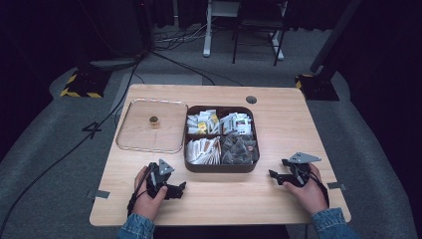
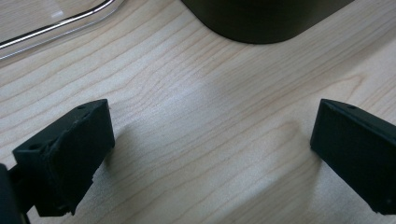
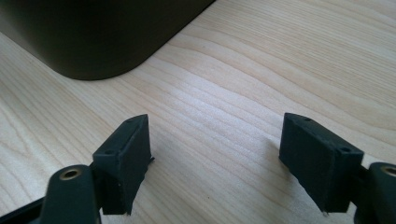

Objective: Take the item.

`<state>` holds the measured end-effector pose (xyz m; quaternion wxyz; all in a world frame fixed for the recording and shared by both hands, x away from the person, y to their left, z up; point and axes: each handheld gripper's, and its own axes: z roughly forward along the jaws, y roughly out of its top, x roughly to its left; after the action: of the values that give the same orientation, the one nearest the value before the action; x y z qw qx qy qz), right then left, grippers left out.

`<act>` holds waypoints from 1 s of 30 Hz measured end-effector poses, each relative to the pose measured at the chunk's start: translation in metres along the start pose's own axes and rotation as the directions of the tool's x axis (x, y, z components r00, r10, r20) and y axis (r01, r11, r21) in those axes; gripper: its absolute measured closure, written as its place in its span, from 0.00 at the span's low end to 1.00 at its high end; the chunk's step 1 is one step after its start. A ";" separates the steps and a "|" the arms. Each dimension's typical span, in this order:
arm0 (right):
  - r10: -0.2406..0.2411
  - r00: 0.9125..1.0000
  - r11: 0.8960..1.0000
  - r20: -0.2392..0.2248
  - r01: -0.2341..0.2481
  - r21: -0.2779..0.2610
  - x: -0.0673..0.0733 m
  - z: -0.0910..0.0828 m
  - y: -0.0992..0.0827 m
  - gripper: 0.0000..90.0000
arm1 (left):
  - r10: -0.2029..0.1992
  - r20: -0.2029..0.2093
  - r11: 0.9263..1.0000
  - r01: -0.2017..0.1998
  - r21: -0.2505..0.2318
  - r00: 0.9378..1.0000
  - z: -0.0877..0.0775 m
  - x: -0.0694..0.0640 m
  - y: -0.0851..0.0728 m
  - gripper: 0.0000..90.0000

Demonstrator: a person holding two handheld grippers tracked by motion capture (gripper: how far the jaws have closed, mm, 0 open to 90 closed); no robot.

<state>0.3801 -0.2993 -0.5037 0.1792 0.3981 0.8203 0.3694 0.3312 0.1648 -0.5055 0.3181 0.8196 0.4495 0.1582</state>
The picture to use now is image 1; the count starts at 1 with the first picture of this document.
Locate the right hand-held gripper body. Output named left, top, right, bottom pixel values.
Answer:
left=287, top=151, right=322, bottom=189

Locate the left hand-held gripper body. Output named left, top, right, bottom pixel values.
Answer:
left=145, top=158, right=176, bottom=200

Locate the person's left hand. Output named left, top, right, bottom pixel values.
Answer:
left=131, top=165, right=169, bottom=222

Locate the person's right hand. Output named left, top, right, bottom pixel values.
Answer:
left=283, top=163, right=329, bottom=216

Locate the grey tape piece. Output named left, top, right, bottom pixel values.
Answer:
left=326, top=181, right=347, bottom=192
left=86, top=188, right=111, bottom=200

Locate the clear glass lid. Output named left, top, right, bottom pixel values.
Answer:
left=114, top=98, right=189, bottom=154

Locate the pile of white orange sachets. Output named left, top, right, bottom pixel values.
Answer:
left=185, top=135, right=223, bottom=166

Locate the dark brown compartment box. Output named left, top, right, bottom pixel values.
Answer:
left=183, top=105, right=261, bottom=174

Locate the pile of clear pyramid tea bags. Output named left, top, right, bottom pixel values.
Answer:
left=220, top=133, right=260, bottom=165

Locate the pile of white red-label packets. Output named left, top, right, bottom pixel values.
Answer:
left=220, top=112, right=254, bottom=135

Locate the pile of white yellow packets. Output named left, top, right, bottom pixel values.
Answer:
left=186, top=109, right=221, bottom=135

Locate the black yellow striped stand base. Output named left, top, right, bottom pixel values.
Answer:
left=59, top=68, right=112, bottom=100
left=295, top=73, right=340, bottom=102

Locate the black slanted stand pole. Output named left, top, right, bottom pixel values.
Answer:
left=310, top=0, right=363, bottom=75

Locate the black metal chair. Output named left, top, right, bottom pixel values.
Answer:
left=231, top=0, right=289, bottom=67

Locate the white desk leg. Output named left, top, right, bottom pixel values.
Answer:
left=202, top=0, right=241, bottom=59

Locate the left hand-held gripper cable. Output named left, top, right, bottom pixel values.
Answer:
left=126, top=168, right=151, bottom=217

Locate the hand-held gripper cable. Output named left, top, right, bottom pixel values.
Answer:
left=308, top=170, right=330, bottom=209
left=126, top=168, right=151, bottom=217

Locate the right hand-held gripper cable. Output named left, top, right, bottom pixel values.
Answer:
left=308, top=170, right=330, bottom=209

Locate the black floor cable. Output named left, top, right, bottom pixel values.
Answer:
left=0, top=53, right=145, bottom=230

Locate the bundle of floor cables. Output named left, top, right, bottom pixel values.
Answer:
left=150, top=19, right=217, bottom=53

